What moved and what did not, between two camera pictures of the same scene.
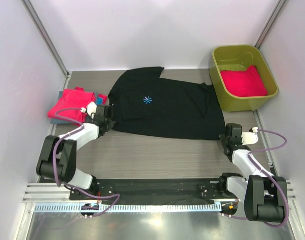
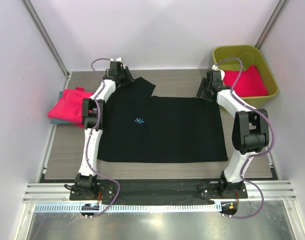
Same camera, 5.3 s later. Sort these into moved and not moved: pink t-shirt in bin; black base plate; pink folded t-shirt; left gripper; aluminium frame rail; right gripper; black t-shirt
Moved: black t-shirt; right gripper; left gripper
Not moved: aluminium frame rail; pink folded t-shirt; pink t-shirt in bin; black base plate
